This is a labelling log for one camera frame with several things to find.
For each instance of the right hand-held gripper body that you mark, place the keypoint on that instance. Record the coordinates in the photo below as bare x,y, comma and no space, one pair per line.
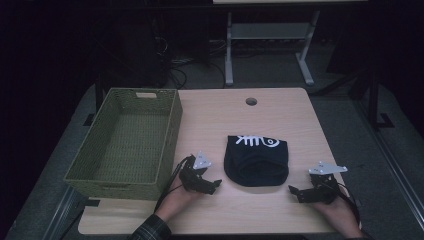
325,185

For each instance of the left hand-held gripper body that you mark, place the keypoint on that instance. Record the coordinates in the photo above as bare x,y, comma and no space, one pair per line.
193,173

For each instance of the black cloth with white print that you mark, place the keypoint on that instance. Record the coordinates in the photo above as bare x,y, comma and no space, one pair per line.
255,166

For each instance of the green woven basket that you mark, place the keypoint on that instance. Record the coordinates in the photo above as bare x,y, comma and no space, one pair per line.
133,143

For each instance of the person's left hand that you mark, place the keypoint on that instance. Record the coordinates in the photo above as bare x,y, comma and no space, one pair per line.
175,201

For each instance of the dark metal stand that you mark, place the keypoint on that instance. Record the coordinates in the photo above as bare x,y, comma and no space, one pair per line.
373,96

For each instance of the white metal stand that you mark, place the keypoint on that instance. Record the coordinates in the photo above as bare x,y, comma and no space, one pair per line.
270,31

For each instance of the grey metal floor rail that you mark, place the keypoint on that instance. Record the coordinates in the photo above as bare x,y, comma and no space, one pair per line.
393,160

